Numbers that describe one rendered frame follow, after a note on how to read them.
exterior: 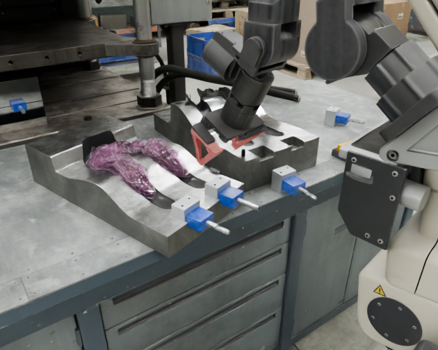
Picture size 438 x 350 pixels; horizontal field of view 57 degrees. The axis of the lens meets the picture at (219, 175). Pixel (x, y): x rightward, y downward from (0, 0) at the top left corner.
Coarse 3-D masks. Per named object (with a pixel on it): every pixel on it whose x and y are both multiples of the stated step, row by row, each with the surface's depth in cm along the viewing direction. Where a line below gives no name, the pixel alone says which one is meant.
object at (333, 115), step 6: (330, 108) 142; (336, 108) 142; (330, 114) 140; (336, 114) 141; (342, 114) 141; (348, 114) 141; (330, 120) 141; (336, 120) 140; (342, 120) 139; (348, 120) 140; (354, 120) 139; (360, 120) 138
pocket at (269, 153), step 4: (256, 148) 106; (260, 148) 107; (264, 148) 107; (268, 148) 105; (252, 152) 106; (256, 152) 106; (260, 152) 107; (264, 152) 107; (268, 152) 106; (272, 152) 105; (260, 156) 107; (264, 156) 107; (268, 156) 106; (272, 156) 104; (260, 160) 102
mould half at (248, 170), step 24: (216, 96) 128; (168, 120) 130; (192, 120) 117; (264, 120) 124; (192, 144) 119; (264, 144) 107; (312, 144) 111; (216, 168) 112; (240, 168) 102; (264, 168) 104
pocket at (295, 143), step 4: (292, 136) 112; (280, 140) 110; (284, 140) 111; (288, 140) 112; (292, 140) 113; (296, 140) 112; (300, 140) 110; (288, 144) 113; (292, 144) 114; (296, 144) 112; (300, 144) 111; (292, 148) 112; (296, 148) 109
